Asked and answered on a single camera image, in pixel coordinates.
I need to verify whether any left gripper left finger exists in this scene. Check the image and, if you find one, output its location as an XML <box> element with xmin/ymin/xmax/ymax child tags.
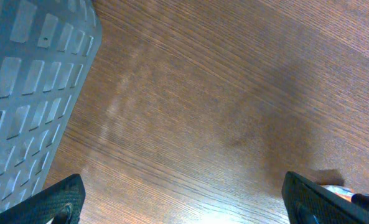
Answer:
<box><xmin>0</xmin><ymin>174</ymin><xmax>86</xmax><ymax>224</ymax></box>

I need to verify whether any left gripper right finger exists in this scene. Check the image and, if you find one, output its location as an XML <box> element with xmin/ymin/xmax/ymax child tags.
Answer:
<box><xmin>281</xmin><ymin>172</ymin><xmax>369</xmax><ymax>224</ymax></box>

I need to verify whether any small orange white packet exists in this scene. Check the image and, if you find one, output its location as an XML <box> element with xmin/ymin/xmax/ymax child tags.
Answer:
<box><xmin>322</xmin><ymin>185</ymin><xmax>355</xmax><ymax>202</ymax></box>

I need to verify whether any grey plastic mesh basket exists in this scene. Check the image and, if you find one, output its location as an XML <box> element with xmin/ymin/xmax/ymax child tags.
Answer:
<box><xmin>0</xmin><ymin>0</ymin><xmax>102</xmax><ymax>213</ymax></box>

